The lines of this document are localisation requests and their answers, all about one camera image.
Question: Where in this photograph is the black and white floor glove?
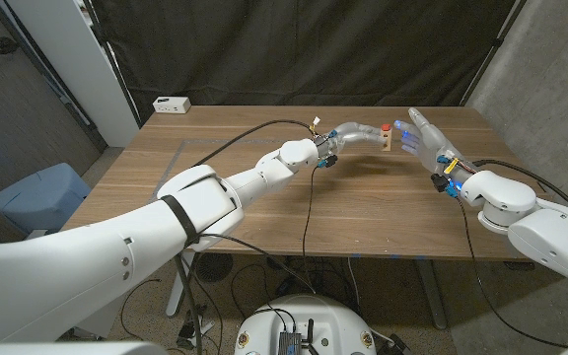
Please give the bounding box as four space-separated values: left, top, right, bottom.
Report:
176 304 215 350

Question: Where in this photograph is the white power strip box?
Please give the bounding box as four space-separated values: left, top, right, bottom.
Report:
152 96 191 114

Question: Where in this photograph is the black floor device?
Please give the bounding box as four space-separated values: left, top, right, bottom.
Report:
387 333 413 355

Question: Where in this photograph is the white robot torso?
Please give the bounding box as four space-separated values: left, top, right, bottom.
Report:
233 294 378 355

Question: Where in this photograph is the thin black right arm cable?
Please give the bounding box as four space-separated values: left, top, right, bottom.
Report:
455 195 568 349

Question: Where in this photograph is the thick black left hand cable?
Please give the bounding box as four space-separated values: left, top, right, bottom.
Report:
192 119 315 168

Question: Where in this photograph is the white table leg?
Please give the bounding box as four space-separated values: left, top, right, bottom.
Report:
165 251 196 318

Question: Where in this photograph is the thick black hand cable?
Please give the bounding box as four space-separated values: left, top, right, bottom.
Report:
192 119 315 168
473 158 568 229

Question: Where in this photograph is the white flat floor panel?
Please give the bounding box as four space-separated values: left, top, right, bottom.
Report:
69 288 127 341

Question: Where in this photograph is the round black floor fan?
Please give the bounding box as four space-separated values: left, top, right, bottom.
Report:
195 252 234 284

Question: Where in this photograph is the black floor cable tangle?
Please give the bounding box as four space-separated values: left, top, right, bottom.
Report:
229 254 362 320

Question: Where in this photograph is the grey table leg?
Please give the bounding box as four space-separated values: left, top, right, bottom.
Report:
414 259 449 330

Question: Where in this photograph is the white pillar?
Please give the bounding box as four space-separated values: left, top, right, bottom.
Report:
5 0 140 148

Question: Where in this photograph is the black backdrop curtain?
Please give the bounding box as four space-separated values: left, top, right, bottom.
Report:
89 0 530 119

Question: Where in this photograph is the blue plastic bin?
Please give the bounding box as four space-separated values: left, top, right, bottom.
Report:
0 162 92 234

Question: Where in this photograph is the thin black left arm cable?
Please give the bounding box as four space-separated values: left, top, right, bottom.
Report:
199 166 320 295

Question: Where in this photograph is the thick black right hand cable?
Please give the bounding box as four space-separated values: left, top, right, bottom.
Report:
473 158 568 229

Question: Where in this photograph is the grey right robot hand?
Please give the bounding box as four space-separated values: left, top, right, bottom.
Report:
394 106 477 186

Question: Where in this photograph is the thick dark hanging cable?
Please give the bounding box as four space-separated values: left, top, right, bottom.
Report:
173 251 204 355

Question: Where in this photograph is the black backdrop frame pole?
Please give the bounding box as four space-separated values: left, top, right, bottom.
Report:
461 0 530 107
80 0 143 125

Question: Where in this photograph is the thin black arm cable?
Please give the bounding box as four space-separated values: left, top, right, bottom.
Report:
199 166 320 295
455 195 568 349

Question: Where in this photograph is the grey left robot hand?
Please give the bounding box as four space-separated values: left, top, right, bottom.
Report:
316 121 388 157

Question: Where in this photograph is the grey ribbed torso module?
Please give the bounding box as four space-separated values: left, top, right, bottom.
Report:
277 330 304 355

